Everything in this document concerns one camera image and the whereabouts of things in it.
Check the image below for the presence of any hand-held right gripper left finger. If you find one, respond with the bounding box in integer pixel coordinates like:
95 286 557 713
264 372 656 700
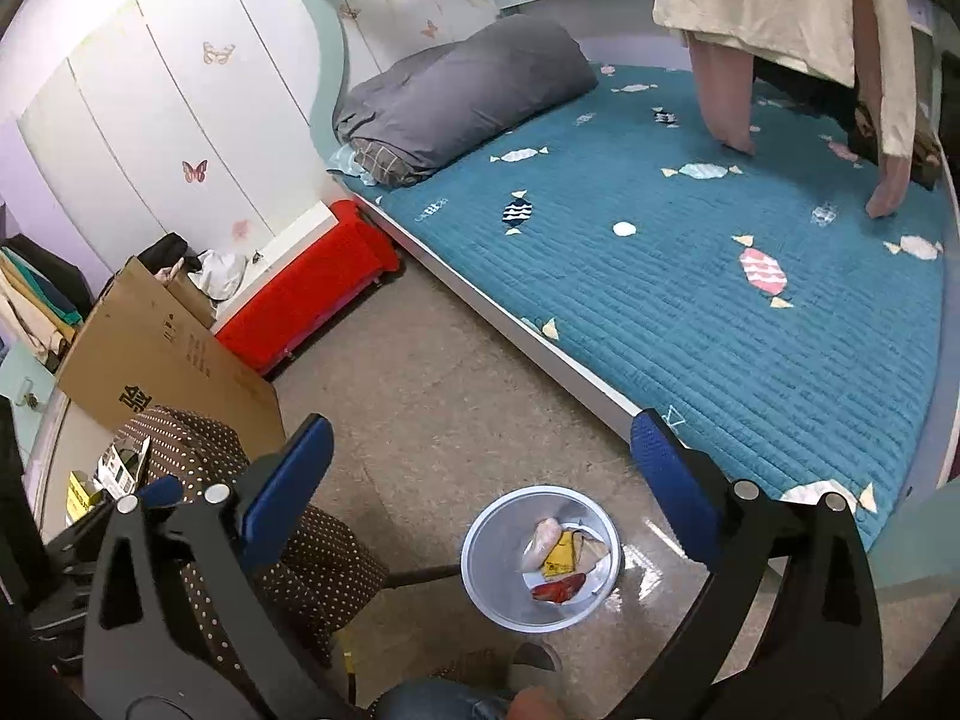
81 414 353 720

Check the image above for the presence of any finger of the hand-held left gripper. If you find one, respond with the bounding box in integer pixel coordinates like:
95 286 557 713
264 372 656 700
46 475 185 565

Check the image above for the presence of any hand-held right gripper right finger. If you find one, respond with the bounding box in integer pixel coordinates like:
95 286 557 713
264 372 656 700
607 409 884 720

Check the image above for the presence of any clear plastic waste bin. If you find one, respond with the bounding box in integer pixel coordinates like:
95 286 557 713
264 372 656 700
460 486 623 632

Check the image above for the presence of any white printed packet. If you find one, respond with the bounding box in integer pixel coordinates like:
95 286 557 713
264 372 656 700
96 435 152 500

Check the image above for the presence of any brown polka-dot chair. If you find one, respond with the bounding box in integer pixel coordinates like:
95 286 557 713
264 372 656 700
112 405 462 665

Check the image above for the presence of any white paper scrap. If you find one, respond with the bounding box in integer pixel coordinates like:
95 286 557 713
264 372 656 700
574 521 613 578

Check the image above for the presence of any brown cardboard box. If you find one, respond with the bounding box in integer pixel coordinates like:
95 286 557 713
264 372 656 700
56 255 286 458

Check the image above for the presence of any small yellow packet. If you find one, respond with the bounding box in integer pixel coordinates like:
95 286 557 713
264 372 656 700
541 531 580 578

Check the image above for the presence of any pink wrapper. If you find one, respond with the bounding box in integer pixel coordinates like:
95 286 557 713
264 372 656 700
521 517 563 571

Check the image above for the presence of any red wrapper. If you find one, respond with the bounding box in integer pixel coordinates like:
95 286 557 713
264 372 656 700
531 572 587 605

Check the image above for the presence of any mint green cabinet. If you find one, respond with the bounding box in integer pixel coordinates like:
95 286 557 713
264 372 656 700
0 345 62 466

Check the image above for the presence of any teal quilted candy-print mat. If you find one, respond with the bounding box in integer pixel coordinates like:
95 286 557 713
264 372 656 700
337 64 947 552

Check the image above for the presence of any red storage box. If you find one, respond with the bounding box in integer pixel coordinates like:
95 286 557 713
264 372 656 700
214 199 402 380

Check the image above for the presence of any white cloth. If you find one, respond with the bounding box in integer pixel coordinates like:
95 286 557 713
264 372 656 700
187 249 248 301

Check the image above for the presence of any folded clothes pile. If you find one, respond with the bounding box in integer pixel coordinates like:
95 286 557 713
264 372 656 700
0 232 95 376

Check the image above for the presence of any black cloth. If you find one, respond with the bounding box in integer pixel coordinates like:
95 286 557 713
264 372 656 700
139 232 203 276

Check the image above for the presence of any person's jeans leg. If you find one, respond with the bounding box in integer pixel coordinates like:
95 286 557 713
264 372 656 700
373 679 518 720

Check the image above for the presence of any light blue cloth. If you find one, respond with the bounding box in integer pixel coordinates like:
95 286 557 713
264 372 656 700
328 144 376 187

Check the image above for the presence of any white butterfly wardrobe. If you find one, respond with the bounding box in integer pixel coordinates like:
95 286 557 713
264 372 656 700
0 0 352 263

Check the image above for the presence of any black garment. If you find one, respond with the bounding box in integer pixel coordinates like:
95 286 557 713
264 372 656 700
750 52 938 190

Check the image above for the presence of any grey pillow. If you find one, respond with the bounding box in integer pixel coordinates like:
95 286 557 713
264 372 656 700
334 15 601 188

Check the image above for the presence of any floral headboard cabinet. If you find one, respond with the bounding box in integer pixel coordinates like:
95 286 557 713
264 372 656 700
330 0 497 77

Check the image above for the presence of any white bed frame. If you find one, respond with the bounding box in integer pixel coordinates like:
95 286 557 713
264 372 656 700
349 60 960 608

